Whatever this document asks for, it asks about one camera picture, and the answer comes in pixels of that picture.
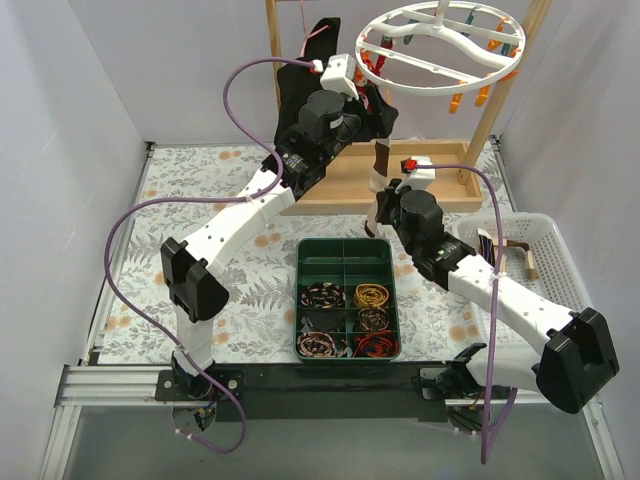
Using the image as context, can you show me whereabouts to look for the black white striped sock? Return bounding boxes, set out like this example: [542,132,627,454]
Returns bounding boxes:
[477,228,498,266]

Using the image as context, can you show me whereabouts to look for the brown beige striped sock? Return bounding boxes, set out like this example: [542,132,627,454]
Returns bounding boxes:
[502,239,539,280]

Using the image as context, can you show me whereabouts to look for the red christmas sock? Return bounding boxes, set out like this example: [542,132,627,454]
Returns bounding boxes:
[373,36,394,76]

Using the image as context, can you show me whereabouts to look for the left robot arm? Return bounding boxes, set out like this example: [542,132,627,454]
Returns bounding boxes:
[161,85,399,400]

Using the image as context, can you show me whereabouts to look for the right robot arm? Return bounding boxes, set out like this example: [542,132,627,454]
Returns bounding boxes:
[375,179,620,414]

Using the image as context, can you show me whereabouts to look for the white round clip hanger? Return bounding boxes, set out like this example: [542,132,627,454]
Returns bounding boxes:
[354,1,526,97]

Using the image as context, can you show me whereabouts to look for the wooden tray base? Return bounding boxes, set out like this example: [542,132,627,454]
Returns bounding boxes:
[284,140,483,216]

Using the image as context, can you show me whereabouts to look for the orange clothes clip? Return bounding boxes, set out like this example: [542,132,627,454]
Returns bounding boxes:
[448,93,463,114]

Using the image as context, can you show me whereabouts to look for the black hanging garment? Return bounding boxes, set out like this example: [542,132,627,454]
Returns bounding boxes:
[274,17,341,143]

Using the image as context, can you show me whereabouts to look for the yellow rolled tie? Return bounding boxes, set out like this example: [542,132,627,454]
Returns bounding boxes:
[353,283,391,309]

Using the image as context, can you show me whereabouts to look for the yellow-orange clothes clip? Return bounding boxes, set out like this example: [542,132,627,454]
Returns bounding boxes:
[474,85,491,107]

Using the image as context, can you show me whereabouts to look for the black white patterned rolled tie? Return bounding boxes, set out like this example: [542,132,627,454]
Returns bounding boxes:
[300,282,346,309]

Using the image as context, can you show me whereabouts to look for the green divided organizer box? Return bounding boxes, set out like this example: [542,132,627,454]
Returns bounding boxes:
[293,238,401,365]

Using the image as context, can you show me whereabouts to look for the black gold paisley rolled tie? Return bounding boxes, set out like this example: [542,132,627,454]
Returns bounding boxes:
[353,307,390,333]

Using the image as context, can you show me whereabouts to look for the black orange rolled tie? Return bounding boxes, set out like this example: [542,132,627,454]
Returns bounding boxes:
[353,330,400,358]

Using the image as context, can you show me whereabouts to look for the white plastic basket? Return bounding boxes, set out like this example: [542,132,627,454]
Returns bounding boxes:
[451,212,592,348]

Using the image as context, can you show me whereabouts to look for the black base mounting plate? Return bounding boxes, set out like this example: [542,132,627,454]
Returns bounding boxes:
[155,363,512,424]

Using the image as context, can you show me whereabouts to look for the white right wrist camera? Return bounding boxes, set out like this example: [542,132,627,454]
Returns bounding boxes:
[400,156,436,190]

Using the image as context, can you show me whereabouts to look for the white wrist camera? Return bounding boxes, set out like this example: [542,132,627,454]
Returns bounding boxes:
[320,53,358,99]
[400,156,436,190]

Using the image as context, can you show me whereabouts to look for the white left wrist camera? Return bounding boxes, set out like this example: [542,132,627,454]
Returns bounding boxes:
[320,53,358,99]

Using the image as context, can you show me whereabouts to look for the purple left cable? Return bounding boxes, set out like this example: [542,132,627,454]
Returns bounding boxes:
[104,58,324,454]

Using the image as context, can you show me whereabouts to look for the purple cable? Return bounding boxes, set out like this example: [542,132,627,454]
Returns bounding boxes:
[104,58,324,454]
[430,163,519,465]

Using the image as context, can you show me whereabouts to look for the left wooden rack post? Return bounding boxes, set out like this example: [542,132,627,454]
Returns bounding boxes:
[265,0,281,106]

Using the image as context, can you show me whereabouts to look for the wooden rack post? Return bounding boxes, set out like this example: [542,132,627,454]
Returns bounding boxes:
[463,0,553,166]
[265,0,281,106]

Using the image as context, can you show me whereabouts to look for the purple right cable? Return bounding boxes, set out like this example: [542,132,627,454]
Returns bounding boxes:
[430,163,519,465]

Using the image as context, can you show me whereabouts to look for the aluminium frame rail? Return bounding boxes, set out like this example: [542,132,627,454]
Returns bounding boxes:
[39,366,177,479]

